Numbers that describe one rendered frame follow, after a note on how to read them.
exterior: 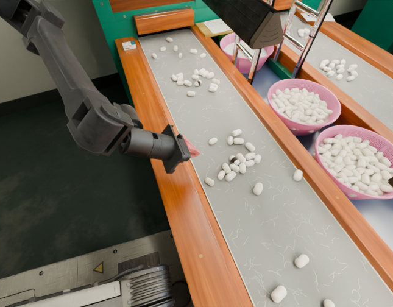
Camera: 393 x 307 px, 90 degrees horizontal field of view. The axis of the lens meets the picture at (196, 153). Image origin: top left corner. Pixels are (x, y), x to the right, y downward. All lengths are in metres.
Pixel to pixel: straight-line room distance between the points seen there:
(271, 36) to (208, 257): 0.52
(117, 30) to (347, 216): 1.22
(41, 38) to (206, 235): 0.57
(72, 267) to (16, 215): 0.92
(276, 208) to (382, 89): 0.76
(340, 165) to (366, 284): 0.32
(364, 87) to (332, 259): 0.76
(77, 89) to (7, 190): 1.56
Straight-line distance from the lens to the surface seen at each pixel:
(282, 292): 0.55
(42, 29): 0.61
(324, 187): 0.67
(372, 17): 3.49
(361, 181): 0.80
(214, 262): 0.52
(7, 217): 1.80
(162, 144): 0.42
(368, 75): 1.23
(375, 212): 0.84
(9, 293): 1.01
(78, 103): 0.39
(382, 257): 0.67
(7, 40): 2.13
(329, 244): 0.64
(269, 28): 0.52
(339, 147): 0.83
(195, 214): 0.54
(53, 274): 0.94
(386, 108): 1.09
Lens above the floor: 1.28
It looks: 56 degrees down
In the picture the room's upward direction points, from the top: straight up
